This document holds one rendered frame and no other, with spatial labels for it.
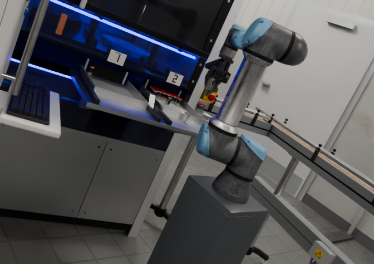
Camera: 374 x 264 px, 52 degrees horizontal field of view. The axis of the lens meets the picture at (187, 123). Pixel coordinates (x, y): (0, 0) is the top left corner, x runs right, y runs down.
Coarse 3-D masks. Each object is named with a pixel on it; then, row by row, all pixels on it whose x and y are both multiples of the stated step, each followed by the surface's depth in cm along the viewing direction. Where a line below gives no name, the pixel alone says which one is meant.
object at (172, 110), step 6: (144, 90) 205; (156, 102) 189; (162, 102) 206; (186, 102) 217; (162, 108) 183; (168, 108) 200; (174, 108) 206; (180, 108) 213; (186, 108) 215; (192, 108) 210; (168, 114) 185; (174, 114) 186; (180, 114) 187; (192, 114) 208; (198, 114) 203; (192, 120) 192; (198, 120) 193; (204, 120) 194
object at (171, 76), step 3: (171, 72) 205; (174, 72) 206; (171, 75) 206; (174, 75) 207; (177, 75) 207; (180, 75) 208; (168, 78) 206; (171, 78) 207; (180, 78) 209; (168, 81) 207; (171, 81) 208; (177, 81) 209; (180, 81) 210; (174, 84) 209; (177, 84) 210
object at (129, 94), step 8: (88, 80) 175; (96, 80) 190; (104, 80) 197; (128, 80) 205; (96, 88) 165; (104, 88) 182; (112, 88) 189; (120, 88) 196; (128, 88) 202; (104, 96) 168; (112, 96) 170; (120, 96) 171; (128, 96) 173; (136, 96) 190; (136, 104) 176; (144, 104) 177
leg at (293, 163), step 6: (294, 162) 247; (288, 168) 249; (294, 168) 248; (288, 174) 249; (282, 180) 251; (288, 180) 251; (282, 186) 251; (276, 192) 253; (264, 222) 258; (258, 234) 260; (252, 246) 263
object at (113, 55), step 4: (112, 52) 188; (116, 52) 189; (112, 56) 189; (116, 56) 190; (120, 56) 191; (124, 56) 191; (108, 60) 189; (112, 60) 190; (116, 60) 191; (120, 60) 191; (124, 60) 192; (120, 64) 192
